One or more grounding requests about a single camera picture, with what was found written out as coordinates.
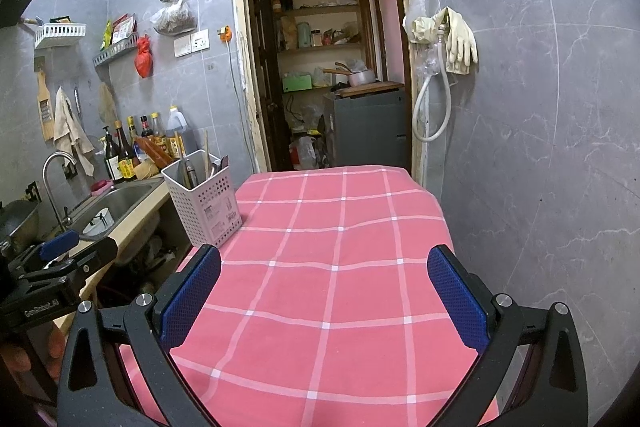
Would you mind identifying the wooden chopstick pair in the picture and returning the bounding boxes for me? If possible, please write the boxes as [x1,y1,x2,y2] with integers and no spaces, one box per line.
[203,128,212,179]

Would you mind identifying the left hand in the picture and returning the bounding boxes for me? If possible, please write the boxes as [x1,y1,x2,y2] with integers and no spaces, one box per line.
[0,321,68,388]

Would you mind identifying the chrome sink faucet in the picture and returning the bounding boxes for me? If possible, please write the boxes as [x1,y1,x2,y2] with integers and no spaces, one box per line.
[41,149,79,233]

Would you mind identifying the dark soy sauce bottle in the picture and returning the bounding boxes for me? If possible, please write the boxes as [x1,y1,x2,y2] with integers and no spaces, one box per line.
[115,120,139,181]

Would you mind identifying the beige hanging towel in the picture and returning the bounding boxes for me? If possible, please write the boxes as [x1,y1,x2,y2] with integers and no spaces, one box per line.
[53,87,96,176]

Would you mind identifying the white perforated utensil holder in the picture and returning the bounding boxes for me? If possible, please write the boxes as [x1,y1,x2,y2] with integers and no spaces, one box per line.
[160,150,242,247]

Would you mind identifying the large oil jug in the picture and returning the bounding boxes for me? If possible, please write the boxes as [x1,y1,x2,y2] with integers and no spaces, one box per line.
[166,105,198,157]

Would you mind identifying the red plastic bag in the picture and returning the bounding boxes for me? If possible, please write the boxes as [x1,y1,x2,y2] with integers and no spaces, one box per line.
[134,35,153,78]

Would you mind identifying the pink checked tablecloth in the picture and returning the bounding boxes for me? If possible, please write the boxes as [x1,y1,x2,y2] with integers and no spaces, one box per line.
[119,164,501,427]

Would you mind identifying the clear bag of dried goods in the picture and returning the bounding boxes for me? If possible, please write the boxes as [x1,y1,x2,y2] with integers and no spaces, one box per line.
[150,0,198,37]

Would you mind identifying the green box on shelf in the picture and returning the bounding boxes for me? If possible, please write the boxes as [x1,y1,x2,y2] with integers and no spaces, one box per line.
[282,74,312,93]

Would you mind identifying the dark grey cabinet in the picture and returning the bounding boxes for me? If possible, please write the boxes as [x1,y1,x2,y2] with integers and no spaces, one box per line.
[323,90,410,170]

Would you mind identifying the small metal pot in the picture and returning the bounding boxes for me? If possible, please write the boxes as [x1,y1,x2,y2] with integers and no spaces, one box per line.
[322,68,376,87]

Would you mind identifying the wooden board on cabinet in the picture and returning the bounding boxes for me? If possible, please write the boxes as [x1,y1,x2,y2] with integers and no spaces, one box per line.
[334,81,405,98]

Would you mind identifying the cream rubber gloves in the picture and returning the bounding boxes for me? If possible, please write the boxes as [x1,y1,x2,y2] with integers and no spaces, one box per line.
[402,6,478,75]

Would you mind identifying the wooden cutting board on wall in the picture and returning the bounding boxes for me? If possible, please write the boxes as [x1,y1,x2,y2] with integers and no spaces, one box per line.
[36,69,54,142]

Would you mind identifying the metal wall rack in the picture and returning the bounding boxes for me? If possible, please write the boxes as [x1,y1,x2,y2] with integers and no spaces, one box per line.
[92,31,139,67]

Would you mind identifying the white wall basket shelf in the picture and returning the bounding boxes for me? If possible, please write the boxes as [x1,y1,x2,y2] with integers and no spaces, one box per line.
[34,23,87,50]

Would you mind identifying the white wall socket panel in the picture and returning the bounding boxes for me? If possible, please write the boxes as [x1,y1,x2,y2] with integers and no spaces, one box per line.
[174,29,210,57]

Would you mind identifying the white shower hose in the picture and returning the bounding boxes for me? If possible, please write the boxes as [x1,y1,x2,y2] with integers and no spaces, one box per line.
[412,28,454,144]

